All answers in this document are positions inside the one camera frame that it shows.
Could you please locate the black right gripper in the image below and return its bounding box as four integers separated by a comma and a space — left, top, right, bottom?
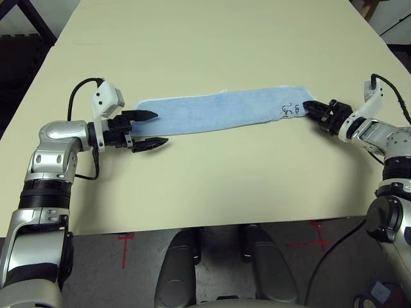
303, 99, 353, 134

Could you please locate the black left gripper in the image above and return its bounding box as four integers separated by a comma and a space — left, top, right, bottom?
103, 109, 170, 154

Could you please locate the light blue towel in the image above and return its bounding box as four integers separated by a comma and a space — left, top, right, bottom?
130, 85, 317, 137

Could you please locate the green stool with wooden legs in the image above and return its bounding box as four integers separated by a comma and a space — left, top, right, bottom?
361, 0, 378, 20

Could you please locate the black foam floor mat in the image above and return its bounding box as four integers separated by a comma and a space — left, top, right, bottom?
0, 31, 54, 135

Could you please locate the grey robot left leg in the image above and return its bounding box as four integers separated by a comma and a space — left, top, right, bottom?
155, 229, 198, 307

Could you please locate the grey robot leg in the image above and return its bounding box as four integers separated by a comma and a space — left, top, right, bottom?
242, 224, 298, 304
155, 229, 198, 307

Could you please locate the black framed side table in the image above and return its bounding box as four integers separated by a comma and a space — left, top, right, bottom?
0, 0, 58, 46

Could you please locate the grey robot right leg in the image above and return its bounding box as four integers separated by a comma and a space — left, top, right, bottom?
242, 224, 298, 304

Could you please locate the blue square tag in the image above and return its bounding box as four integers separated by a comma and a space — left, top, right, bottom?
371, 280, 391, 302

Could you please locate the beige robot torso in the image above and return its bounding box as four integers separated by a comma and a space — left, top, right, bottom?
192, 296, 309, 308

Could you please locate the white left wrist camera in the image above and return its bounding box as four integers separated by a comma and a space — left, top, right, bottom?
89, 80, 125, 153

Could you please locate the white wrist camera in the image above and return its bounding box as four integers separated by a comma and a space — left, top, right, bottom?
89, 80, 125, 153
338, 80, 385, 142

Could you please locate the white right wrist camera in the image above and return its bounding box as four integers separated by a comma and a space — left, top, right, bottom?
338, 80, 385, 142

